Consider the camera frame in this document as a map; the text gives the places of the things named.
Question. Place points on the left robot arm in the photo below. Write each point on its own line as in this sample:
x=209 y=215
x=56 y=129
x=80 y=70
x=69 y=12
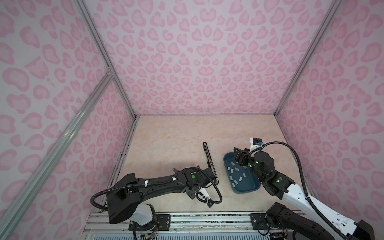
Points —
x=130 y=191

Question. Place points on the black stapler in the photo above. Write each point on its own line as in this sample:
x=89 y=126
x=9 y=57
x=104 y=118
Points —
x=210 y=162

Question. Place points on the aluminium diagonal frame bar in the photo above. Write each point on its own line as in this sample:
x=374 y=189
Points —
x=20 y=205

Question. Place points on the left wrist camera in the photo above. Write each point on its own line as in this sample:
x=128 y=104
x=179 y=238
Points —
x=203 y=196

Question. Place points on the aluminium front rail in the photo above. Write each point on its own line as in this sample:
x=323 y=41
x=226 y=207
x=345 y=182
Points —
x=190 y=226

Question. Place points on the teal plastic tray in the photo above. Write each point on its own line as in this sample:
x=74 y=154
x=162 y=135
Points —
x=248 y=184

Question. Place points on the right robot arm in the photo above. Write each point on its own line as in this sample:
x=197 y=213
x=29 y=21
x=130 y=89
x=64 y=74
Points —
x=320 y=222

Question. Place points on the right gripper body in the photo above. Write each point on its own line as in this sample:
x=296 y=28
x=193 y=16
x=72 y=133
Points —
x=245 y=160

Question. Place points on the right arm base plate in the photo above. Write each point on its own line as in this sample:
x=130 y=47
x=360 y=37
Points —
x=259 y=221

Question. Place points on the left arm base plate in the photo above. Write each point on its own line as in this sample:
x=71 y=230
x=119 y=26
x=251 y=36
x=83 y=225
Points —
x=160 y=223

